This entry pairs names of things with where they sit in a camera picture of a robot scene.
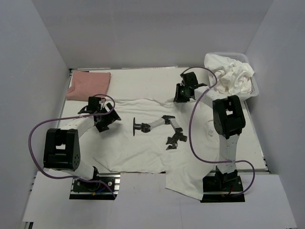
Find white t shirt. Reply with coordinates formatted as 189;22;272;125
93;99;219;200

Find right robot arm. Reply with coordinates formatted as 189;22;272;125
174;72;245;190

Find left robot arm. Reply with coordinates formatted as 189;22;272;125
43;96;121;190

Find crumpled white shirts in basket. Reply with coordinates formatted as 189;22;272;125
204;54;254;95

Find folded pink t shirt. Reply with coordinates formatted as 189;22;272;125
66;71;111;101

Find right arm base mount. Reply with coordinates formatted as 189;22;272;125
200;176;245;203

